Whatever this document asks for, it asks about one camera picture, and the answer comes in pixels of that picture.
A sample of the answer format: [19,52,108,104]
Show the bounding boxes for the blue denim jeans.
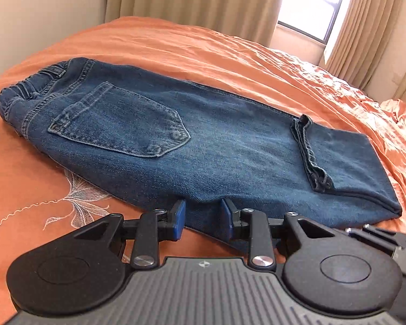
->
[0,58,402,240]

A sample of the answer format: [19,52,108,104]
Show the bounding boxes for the beige curtain right panel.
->
[320,0,403,90]

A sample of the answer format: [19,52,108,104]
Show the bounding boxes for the orange bed sheet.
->
[0,17,406,324]

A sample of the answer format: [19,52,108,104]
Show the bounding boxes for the window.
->
[278,0,342,43]

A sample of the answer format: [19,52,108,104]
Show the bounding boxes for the orange pillow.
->
[380,99,406,135]

